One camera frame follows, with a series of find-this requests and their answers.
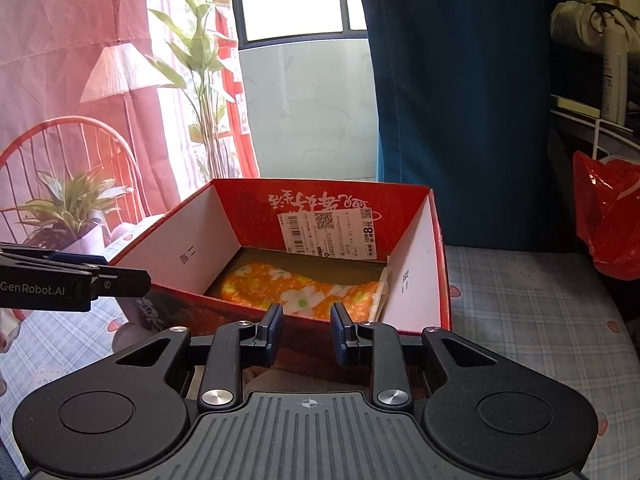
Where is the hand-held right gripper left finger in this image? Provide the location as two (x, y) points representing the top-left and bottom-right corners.
(112, 304), (284, 409)

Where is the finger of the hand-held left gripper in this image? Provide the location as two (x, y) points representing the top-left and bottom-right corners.
(10, 259), (152, 301)
(0, 242), (109, 267)

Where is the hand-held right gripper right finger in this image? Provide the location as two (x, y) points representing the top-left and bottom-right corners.
(330, 304), (502, 409)

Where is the red cardboard box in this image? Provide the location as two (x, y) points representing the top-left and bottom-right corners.
(107, 177), (453, 338)

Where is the orange floral cloth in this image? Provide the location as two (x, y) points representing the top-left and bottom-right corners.
(220, 260), (388, 322)

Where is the white paper label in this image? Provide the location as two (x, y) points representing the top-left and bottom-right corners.
(277, 210), (382, 262)

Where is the checked bed sheet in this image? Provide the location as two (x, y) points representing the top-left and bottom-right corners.
(0, 220), (640, 480)

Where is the pink printed curtain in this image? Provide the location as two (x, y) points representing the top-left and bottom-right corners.
(0, 0), (261, 253)

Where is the blue curtain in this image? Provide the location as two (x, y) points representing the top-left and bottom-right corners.
(352, 0), (561, 248)

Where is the red plastic bag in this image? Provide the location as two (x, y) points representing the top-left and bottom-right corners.
(572, 150), (640, 281)

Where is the window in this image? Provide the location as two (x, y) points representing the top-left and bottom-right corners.
(227, 0), (371, 43)

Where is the white bottle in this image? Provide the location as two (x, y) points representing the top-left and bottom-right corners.
(601, 24), (629, 127)

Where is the cream cloth bag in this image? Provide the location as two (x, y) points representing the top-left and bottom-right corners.
(550, 0), (640, 58)

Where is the white wire hook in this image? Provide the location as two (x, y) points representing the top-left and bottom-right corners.
(591, 117), (640, 162)

